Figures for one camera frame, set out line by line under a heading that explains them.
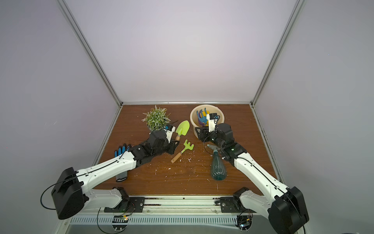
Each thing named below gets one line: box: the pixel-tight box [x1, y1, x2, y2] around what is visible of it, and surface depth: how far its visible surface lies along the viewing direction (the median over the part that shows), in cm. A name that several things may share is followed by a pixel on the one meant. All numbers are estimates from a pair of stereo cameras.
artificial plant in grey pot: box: [141, 104, 171, 133], surface depth 92 cm
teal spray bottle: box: [206, 143, 227, 181], surface depth 80 cm
